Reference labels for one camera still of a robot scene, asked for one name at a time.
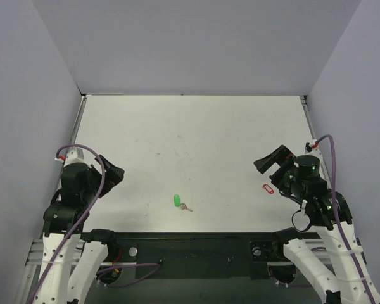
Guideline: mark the green key tag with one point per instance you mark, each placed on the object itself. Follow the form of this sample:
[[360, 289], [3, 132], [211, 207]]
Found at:
[[177, 200]]

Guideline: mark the red key tag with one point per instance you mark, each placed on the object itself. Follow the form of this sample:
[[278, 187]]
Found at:
[[268, 189]]

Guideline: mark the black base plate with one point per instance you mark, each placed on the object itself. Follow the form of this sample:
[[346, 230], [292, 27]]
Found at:
[[256, 255]]

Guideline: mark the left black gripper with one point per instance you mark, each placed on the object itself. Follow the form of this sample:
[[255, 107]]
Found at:
[[106, 177]]

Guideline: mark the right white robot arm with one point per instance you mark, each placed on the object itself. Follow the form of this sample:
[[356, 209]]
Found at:
[[298, 178]]

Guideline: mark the silver key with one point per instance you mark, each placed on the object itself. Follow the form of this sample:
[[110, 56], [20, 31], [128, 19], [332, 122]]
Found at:
[[183, 206]]

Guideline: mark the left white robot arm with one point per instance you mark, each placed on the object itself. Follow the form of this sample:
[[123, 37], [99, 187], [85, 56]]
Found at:
[[62, 278]]

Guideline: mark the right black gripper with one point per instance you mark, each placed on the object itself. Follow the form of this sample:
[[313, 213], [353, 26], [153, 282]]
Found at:
[[279, 166]]

